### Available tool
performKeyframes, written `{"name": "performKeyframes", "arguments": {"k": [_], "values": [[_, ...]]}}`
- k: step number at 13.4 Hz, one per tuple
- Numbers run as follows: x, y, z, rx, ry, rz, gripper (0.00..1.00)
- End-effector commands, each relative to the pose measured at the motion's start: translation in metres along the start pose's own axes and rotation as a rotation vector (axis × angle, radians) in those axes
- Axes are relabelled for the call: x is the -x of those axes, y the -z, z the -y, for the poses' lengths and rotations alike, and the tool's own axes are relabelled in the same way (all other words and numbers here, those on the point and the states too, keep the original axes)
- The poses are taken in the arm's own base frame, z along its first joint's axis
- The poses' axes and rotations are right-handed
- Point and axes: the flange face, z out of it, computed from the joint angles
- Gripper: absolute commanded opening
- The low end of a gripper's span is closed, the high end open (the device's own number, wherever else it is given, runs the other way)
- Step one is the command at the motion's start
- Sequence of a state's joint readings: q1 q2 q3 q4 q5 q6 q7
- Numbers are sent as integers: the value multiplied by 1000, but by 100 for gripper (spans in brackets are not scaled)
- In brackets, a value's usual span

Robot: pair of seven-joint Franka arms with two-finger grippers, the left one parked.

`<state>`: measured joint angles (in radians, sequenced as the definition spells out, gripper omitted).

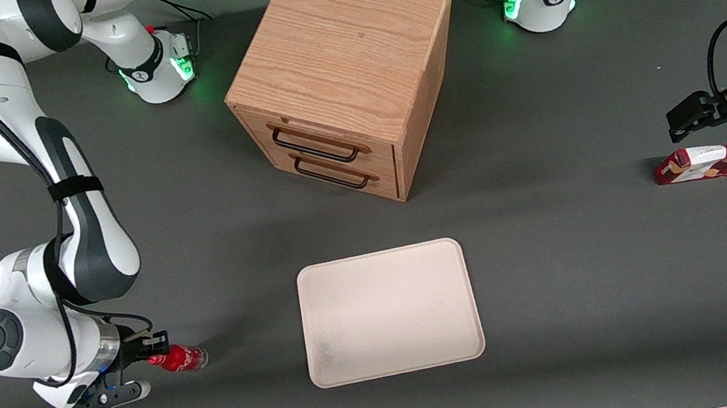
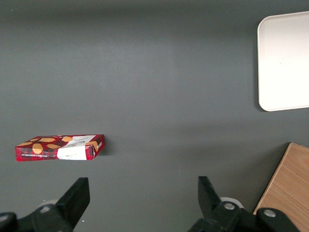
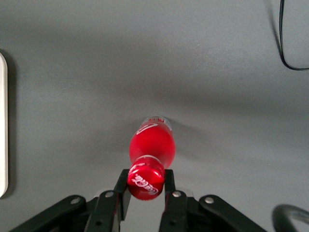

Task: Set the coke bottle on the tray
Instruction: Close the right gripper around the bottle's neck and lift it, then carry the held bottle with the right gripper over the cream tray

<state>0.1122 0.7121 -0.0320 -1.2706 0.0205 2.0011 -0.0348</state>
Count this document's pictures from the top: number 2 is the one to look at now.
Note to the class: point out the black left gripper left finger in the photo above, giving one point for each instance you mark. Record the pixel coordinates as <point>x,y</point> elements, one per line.
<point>72,200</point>

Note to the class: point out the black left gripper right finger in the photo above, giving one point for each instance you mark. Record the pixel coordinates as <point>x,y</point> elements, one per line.
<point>212,203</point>

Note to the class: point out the white plastic tray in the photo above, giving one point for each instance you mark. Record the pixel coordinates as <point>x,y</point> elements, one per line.
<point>285,62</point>

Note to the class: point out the red tartan cookie box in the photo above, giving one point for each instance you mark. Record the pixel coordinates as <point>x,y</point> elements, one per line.
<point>60,148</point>

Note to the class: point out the light wooden board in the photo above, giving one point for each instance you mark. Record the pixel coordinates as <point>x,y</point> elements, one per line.
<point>287,186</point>

